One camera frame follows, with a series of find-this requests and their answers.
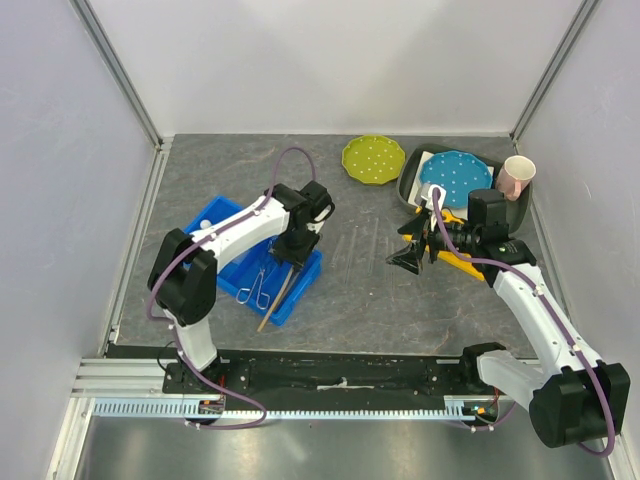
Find green dotted plate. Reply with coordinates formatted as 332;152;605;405
342;135;406;185

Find metal crucible tongs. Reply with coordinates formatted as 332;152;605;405
235;252;271;311

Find cable duct rail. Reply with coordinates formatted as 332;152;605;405
93;397;476;422

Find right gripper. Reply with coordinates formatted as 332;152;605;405
386;207;480;276

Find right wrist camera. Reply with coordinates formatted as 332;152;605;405
415;183;446;212

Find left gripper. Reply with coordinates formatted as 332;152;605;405
268;224;322;275

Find pink mug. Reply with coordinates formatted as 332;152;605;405
495;155;537;201

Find blue dotted plate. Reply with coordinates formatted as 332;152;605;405
418;150;493;210

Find tan rubber tube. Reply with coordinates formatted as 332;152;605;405
256;266;294;333

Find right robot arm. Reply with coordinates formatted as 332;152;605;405
386;184;631;458

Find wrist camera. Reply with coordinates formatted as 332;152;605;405
307;203;335;233
415;183;446;212

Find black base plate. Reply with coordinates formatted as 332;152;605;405
104;342;511;416

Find yellow test tube rack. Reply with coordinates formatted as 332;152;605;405
401;207;485;281

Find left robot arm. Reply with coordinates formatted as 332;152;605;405
147;180;335;393

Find blue plastic compartment bin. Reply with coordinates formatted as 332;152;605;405
186;196;323;326

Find dark green tray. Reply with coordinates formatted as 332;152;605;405
396;143;532;233

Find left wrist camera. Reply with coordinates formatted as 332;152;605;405
307;203;335;233

